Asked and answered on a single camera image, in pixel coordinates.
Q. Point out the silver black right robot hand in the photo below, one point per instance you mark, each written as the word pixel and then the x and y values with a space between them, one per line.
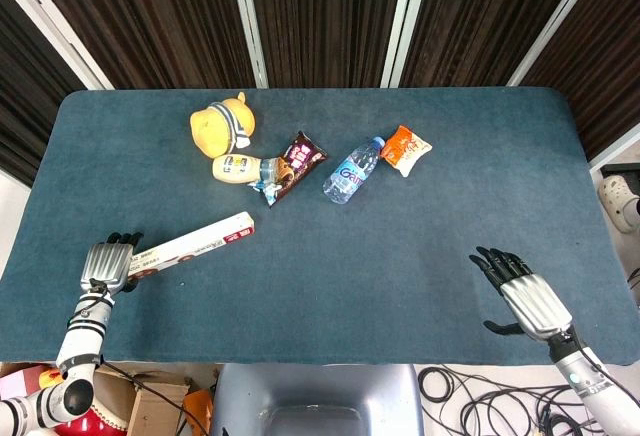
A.
pixel 535 301

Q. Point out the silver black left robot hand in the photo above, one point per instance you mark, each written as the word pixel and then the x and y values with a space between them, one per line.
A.
pixel 105 266

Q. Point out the long white baking paper box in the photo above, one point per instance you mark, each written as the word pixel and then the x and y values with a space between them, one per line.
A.
pixel 200 246

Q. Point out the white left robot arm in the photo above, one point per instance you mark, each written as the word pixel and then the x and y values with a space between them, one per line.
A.
pixel 82 336

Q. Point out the brown cardboard box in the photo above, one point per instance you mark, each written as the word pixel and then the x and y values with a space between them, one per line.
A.
pixel 150 411

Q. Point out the white clog shoe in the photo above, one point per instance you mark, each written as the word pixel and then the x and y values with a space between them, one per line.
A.
pixel 620 201

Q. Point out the pink packet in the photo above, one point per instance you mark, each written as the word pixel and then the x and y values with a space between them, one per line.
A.
pixel 20 381

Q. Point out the red round toy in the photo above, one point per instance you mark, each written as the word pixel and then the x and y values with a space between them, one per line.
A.
pixel 92 423

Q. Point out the small cream bottle blue cap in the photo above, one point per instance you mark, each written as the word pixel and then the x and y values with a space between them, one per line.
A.
pixel 235 168

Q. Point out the orange plastic bag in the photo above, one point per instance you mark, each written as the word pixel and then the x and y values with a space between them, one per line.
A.
pixel 200 406

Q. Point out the yellow plush toy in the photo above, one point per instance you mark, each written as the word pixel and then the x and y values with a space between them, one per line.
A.
pixel 217 128

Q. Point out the dark brown partition panel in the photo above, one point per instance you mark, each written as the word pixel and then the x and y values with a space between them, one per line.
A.
pixel 325 16
pixel 25 106
pixel 475 16
pixel 600 56
pixel 145 21

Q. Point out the orange white snack packet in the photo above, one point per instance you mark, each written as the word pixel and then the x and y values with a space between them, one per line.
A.
pixel 405 151

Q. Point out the blue table cloth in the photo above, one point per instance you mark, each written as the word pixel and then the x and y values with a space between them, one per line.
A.
pixel 320 281

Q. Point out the brown chocolate snack packet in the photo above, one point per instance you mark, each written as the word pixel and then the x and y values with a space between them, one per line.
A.
pixel 297 161

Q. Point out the clear water bottle blue label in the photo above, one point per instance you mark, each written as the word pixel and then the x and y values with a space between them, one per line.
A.
pixel 350 173

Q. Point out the grey plastic chair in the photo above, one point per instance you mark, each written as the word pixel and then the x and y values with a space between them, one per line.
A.
pixel 315 396

